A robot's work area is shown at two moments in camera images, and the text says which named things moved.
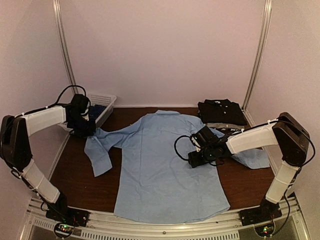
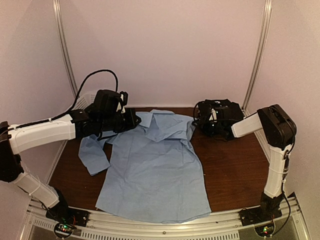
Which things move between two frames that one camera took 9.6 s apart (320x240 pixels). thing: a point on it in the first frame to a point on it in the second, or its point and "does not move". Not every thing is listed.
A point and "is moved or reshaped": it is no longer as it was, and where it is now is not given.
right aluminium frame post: [267, 10] does not move
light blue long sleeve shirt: [166, 175] is moved or reshaped
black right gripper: [194, 161] to [203, 124]
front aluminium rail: [292, 225] does not move
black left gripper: [89, 133] to [131, 123]
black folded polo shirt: [223, 111] does not move
